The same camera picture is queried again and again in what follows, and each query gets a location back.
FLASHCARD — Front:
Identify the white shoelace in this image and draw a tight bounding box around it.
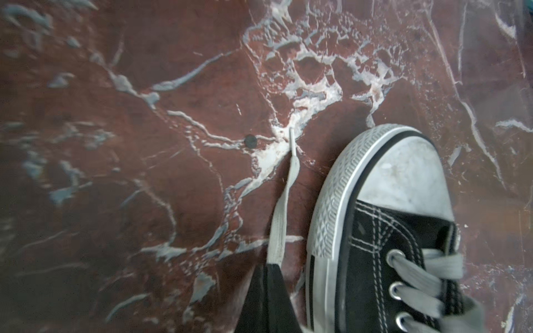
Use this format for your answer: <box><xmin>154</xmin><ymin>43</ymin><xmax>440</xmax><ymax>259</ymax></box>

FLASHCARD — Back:
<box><xmin>266</xmin><ymin>128</ymin><xmax>301</xmax><ymax>266</ymax></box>

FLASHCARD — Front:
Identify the black white canvas sneaker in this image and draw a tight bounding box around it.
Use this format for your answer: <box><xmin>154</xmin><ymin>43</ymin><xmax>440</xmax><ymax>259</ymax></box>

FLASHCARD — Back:
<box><xmin>306</xmin><ymin>124</ymin><xmax>485</xmax><ymax>332</ymax></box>

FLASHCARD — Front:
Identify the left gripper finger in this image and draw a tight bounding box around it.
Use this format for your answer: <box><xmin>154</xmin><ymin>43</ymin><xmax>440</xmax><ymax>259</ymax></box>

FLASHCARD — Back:
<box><xmin>235</xmin><ymin>264</ymin><xmax>301</xmax><ymax>333</ymax></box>

